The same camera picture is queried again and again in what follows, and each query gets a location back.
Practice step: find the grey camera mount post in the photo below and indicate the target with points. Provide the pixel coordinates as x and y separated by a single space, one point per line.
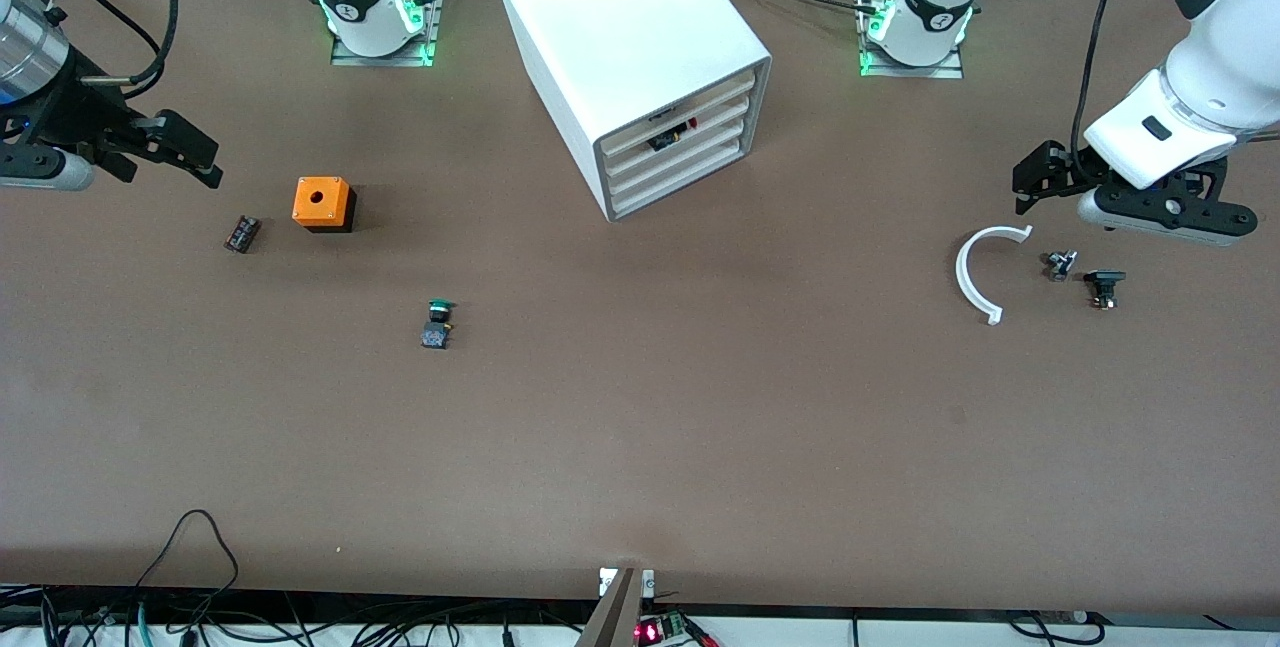
615 617

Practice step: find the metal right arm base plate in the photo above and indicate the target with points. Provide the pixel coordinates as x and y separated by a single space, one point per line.
380 59

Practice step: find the white curved plastic arc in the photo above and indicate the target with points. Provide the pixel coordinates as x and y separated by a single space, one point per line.
962 277

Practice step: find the small black switch component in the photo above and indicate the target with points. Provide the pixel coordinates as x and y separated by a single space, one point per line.
1104 279

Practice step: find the circuit board with red light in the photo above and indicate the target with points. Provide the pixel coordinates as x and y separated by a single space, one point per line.
650 633

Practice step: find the small black terminal block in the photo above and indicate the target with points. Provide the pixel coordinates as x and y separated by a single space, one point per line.
242 234

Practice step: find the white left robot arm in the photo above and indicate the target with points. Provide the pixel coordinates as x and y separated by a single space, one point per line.
1220 57

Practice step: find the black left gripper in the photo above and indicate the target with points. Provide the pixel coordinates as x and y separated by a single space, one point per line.
1072 168

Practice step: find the white drawer cabinet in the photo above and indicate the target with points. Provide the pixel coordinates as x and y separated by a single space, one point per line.
620 27

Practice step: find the white mounting bracket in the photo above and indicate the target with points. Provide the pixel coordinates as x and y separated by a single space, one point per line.
606 582

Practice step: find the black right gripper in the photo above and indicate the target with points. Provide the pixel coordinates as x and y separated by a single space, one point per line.
72 112

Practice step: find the black component with red tip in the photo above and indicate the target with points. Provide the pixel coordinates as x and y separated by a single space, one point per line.
665 139

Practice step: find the green push button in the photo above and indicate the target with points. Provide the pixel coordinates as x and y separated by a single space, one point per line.
436 327

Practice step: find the orange box with black base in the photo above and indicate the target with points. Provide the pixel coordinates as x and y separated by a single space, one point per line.
320 199

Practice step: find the small grey metal component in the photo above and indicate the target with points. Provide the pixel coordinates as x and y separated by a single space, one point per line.
1060 265

